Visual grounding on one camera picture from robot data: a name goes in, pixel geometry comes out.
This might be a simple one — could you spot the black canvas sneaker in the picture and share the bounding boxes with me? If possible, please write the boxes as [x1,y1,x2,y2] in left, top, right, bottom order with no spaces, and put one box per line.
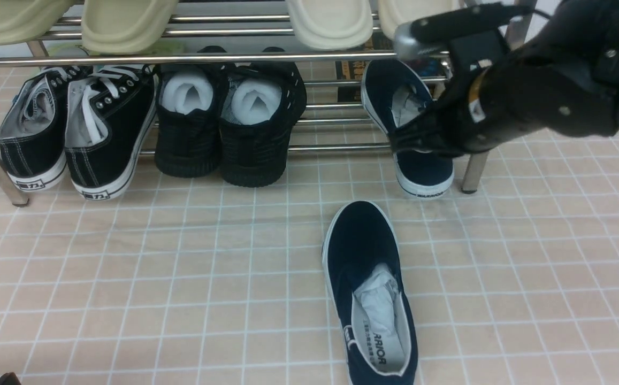
[0,66,93,192]
[64,64,159,201]

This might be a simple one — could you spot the black canvas sneaker left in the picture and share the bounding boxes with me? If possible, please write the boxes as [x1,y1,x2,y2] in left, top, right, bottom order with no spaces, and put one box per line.
[0,66,93,192]

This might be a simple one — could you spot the cream slipper left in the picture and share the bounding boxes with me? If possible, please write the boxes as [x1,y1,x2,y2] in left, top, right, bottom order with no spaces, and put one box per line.
[285,1,373,51]

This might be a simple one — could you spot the black box behind rack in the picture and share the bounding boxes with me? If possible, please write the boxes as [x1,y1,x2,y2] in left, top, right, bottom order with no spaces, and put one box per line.
[335,32,451,103]

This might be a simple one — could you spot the dark object bottom left corner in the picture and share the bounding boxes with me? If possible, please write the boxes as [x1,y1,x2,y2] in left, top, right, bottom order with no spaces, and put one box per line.
[0,372,21,385]

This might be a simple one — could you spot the cream slipper right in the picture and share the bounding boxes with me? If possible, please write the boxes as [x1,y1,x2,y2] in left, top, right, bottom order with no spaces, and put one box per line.
[378,0,464,41]

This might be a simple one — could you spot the cream slipper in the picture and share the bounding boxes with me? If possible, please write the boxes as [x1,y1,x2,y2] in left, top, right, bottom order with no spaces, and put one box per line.
[285,1,373,51]
[378,0,464,41]

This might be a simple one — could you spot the navy slip-on shoe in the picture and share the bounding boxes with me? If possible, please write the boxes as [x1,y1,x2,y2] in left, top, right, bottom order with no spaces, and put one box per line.
[361,59,454,199]
[322,201,418,384]

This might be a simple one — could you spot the black knit shoe left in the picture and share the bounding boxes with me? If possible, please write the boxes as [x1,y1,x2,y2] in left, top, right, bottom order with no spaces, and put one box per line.
[154,63,231,179]

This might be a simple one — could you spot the black knit shoe right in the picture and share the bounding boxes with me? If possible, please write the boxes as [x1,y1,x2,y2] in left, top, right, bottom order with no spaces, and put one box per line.
[217,61,307,188]

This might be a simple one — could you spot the black knit shoe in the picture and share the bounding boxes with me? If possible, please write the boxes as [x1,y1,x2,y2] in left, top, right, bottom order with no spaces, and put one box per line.
[154,63,231,179]
[217,61,307,188]

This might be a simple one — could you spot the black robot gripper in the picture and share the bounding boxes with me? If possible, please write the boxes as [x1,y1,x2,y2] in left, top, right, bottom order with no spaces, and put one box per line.
[388,1,619,158]

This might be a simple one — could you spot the olive green slipper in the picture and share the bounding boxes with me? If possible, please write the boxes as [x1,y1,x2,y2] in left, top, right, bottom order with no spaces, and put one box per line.
[0,1,76,45]
[81,1,179,54]

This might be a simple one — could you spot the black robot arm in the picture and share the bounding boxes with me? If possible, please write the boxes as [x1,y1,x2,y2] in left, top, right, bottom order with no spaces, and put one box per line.
[388,1,619,157]

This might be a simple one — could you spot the black canvas sneaker right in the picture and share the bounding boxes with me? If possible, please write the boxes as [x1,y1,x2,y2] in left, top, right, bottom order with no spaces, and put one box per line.
[64,64,159,201]

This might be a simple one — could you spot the metal shoe rack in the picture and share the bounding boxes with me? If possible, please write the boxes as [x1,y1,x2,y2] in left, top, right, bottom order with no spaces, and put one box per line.
[0,0,537,207]

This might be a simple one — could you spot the olive green slipper far left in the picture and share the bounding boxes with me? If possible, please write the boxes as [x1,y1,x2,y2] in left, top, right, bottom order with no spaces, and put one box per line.
[0,1,76,45]

